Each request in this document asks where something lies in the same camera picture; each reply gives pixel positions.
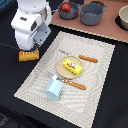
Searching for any round wooden plate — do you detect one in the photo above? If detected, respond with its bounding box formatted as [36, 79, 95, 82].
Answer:
[56, 55, 84, 79]

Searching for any white woven placemat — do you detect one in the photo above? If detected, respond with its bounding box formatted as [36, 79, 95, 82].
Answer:
[14, 32, 115, 128]

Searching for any wooden handled fork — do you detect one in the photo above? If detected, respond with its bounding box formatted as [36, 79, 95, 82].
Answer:
[44, 72, 86, 90]

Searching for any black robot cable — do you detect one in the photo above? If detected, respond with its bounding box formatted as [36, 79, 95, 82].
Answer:
[0, 42, 22, 52]

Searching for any right grey pot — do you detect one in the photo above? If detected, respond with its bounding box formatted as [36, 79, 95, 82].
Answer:
[80, 3, 108, 26]

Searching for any grey pot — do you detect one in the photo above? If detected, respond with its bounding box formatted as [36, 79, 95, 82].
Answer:
[55, 2, 79, 20]
[80, 3, 108, 26]

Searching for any light blue milk carton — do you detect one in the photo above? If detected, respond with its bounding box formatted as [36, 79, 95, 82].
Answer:
[45, 75, 63, 101]

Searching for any beige bowl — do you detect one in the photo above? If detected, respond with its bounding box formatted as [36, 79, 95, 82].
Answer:
[119, 5, 128, 30]

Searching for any red tomato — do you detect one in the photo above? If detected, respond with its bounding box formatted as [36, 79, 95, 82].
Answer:
[62, 4, 70, 13]

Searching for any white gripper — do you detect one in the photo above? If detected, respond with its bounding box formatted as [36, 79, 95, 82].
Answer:
[11, 7, 52, 51]

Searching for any yellow butter box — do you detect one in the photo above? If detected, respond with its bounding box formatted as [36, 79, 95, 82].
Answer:
[63, 59, 83, 75]

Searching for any left grey pot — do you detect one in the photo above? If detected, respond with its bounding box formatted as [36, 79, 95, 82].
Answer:
[55, 2, 79, 20]

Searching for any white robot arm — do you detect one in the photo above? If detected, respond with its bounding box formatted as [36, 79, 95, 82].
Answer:
[11, 0, 52, 51]

